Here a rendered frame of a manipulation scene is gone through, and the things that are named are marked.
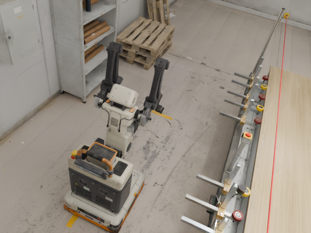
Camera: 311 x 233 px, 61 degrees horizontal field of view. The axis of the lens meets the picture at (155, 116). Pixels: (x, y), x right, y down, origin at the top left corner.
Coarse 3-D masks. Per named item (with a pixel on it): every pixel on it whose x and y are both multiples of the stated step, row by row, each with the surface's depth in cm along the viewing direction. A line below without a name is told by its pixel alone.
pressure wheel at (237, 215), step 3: (237, 210) 203; (234, 213) 201; (237, 213) 202; (240, 213) 202; (234, 216) 199; (237, 216) 200; (240, 216) 200; (234, 219) 200; (237, 219) 198; (240, 219) 198
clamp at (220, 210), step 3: (222, 201) 212; (219, 204) 210; (219, 207) 207; (225, 207) 208; (219, 210) 205; (222, 210) 205; (219, 213) 203; (222, 213) 204; (216, 216) 204; (219, 216) 203; (222, 216) 202
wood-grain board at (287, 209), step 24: (288, 72) 383; (288, 96) 335; (264, 120) 292; (288, 120) 298; (264, 144) 263; (288, 144) 268; (264, 168) 240; (288, 168) 244; (264, 192) 220; (288, 192) 224; (264, 216) 204; (288, 216) 207
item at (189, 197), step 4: (188, 196) 211; (192, 196) 212; (192, 200) 210; (196, 200) 210; (200, 200) 210; (200, 204) 209; (204, 204) 208; (208, 204) 209; (208, 208) 208; (212, 208) 207; (216, 208) 207; (216, 212) 207; (224, 212) 206; (224, 216) 206; (228, 216) 204; (232, 220) 205
